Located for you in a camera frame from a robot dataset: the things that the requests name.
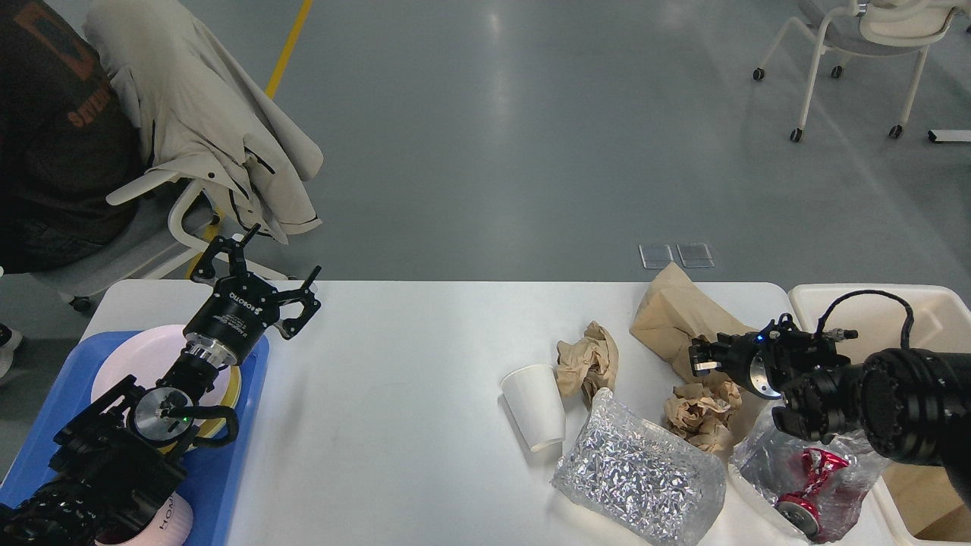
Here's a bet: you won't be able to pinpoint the crumpled brown paper ball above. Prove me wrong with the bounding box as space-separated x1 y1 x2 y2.
555 321 620 408

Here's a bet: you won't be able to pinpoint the beige coat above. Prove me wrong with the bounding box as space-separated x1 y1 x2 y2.
83 1 323 244

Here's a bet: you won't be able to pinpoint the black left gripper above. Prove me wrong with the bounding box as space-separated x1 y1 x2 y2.
183 224 322 369

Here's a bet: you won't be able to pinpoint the beige plastic bin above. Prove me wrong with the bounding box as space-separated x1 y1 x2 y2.
788 284 970 545

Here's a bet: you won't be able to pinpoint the pink plate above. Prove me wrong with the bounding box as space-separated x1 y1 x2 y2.
91 325 239 448

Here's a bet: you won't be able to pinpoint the brown paper bag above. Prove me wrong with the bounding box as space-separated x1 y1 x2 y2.
630 262 775 444

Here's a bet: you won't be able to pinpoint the pink mug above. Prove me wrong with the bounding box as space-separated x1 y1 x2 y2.
95 493 194 545

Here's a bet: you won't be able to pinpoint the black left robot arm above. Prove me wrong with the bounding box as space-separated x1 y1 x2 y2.
2 229 320 545

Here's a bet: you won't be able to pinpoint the white chair with coat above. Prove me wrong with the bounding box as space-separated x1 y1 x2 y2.
30 171 293 312

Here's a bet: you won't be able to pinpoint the floor outlet plates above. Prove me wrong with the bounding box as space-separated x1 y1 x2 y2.
638 243 715 270

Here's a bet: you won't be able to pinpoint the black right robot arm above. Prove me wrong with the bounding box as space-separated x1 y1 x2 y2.
690 302 970 504

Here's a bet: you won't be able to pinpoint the yellow plate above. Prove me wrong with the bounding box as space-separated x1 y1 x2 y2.
138 366 242 453

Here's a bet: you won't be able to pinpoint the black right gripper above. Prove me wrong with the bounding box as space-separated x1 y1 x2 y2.
689 331 781 400

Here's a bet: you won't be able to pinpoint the silver foil bubble bag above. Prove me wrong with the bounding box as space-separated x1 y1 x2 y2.
551 388 726 545

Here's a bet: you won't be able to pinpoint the blue plastic tray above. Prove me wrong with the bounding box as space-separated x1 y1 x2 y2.
1 331 270 545

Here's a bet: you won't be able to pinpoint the person in dark clothes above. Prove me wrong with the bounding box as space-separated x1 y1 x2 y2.
0 0 149 380

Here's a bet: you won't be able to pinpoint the white furniture foot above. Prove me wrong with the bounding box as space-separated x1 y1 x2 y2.
927 129 971 144

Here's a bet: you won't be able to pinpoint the white paper cup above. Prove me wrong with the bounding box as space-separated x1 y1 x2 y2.
500 364 566 453

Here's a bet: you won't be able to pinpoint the crushed red can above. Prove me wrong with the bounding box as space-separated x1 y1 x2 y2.
775 448 850 537

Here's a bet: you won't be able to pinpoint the white chair on wheels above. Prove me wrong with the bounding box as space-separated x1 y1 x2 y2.
753 1 969 143

